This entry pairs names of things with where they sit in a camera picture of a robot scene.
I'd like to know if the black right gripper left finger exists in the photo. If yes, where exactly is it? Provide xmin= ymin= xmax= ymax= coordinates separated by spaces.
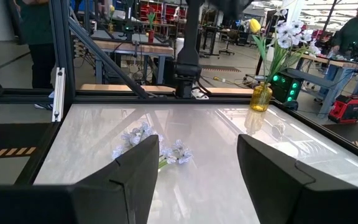
xmin=0 ymin=134 xmax=160 ymax=224

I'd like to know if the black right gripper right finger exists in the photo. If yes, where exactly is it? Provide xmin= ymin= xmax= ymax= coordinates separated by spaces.
xmin=236 ymin=133 xmax=358 ymax=224

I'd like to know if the white artificial flower bunch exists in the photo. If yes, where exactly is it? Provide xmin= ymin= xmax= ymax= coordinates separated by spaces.
xmin=253 ymin=8 xmax=322 ymax=85
xmin=111 ymin=121 xmax=194 ymax=171

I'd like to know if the yellow artificial tulip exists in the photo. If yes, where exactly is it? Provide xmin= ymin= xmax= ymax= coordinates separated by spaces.
xmin=248 ymin=17 xmax=269 ymax=85

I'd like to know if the yellow glass vase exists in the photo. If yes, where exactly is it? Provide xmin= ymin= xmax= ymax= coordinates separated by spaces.
xmin=249 ymin=82 xmax=273 ymax=113

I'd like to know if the background red vase with flower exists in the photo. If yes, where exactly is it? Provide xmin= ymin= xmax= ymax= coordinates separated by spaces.
xmin=146 ymin=6 xmax=157 ymax=44

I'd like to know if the red and black power unit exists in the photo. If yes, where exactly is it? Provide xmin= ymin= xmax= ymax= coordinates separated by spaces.
xmin=327 ymin=94 xmax=358 ymax=124

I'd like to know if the black computer with green lights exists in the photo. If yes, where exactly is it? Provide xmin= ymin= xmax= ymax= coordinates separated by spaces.
xmin=271 ymin=70 xmax=305 ymax=104

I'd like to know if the wooden workbench with blue legs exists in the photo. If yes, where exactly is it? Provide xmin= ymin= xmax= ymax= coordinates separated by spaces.
xmin=286 ymin=51 xmax=358 ymax=118

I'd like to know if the wooden workbench with grey legs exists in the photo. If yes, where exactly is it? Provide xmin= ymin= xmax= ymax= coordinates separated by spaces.
xmin=73 ymin=36 xmax=175 ymax=85

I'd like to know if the black office chair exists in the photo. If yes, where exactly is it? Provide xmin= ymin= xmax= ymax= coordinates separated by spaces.
xmin=218 ymin=29 xmax=236 ymax=57

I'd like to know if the red storage cabinet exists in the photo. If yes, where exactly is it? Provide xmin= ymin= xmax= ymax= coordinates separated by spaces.
xmin=139 ymin=0 xmax=188 ymax=24

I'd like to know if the silver metal bracket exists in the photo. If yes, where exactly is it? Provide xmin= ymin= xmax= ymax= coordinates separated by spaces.
xmin=51 ymin=67 xmax=66 ymax=123

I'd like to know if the white base bracket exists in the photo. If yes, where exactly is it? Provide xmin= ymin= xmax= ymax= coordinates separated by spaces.
xmin=191 ymin=88 xmax=210 ymax=101

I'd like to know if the black aluminium table frame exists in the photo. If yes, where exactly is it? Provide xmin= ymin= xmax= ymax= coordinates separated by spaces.
xmin=0 ymin=0 xmax=358 ymax=187

